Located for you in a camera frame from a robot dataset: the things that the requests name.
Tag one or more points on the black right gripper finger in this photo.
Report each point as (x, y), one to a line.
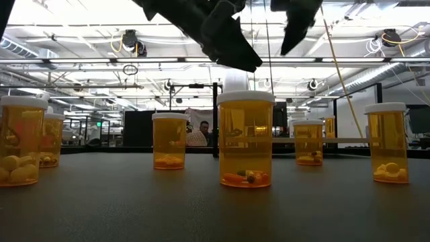
(300, 27)

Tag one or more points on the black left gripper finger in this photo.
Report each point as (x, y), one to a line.
(231, 43)

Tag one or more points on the large orange pill bottle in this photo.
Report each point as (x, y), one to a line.
(169, 141)
(245, 141)
(53, 141)
(308, 141)

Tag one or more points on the small orange pill bottle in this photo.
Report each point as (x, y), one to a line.
(20, 134)
(386, 144)
(330, 129)

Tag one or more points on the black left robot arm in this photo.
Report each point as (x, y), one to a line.
(4, 13)

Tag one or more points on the person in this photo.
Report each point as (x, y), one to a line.
(204, 127)

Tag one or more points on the black partition panel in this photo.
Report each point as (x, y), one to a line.
(137, 129)

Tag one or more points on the dark monitor screen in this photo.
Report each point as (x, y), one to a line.
(420, 119)

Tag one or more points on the black table mat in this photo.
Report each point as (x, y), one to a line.
(134, 208)

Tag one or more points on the silver ventilation duct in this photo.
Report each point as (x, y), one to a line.
(386, 72)
(13, 47)

